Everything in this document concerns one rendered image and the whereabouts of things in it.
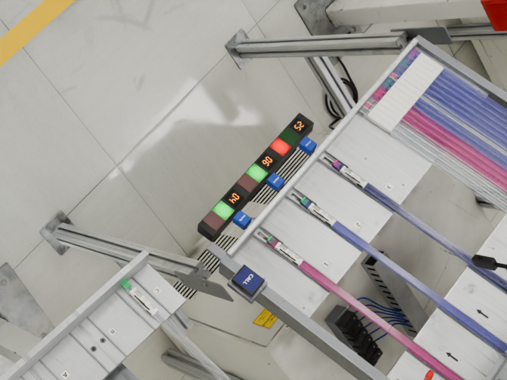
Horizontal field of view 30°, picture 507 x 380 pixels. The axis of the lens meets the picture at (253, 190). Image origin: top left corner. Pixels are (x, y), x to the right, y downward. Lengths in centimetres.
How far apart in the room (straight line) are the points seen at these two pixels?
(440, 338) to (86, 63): 116
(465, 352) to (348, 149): 48
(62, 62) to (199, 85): 42
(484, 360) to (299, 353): 46
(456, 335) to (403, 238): 49
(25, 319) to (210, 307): 47
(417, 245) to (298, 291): 58
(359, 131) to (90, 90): 78
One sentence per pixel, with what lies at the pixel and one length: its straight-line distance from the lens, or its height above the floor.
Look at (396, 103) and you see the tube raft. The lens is 204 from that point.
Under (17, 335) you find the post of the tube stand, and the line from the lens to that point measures 228.
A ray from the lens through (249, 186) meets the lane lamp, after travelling 193.
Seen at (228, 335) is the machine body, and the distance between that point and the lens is 222.
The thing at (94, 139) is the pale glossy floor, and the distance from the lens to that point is 248.
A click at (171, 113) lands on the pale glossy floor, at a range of 259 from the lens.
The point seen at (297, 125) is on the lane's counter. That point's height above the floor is 66.
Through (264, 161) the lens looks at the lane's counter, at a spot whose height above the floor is 65.
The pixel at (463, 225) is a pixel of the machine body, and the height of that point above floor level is 62.
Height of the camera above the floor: 220
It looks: 53 degrees down
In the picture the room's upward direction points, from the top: 99 degrees clockwise
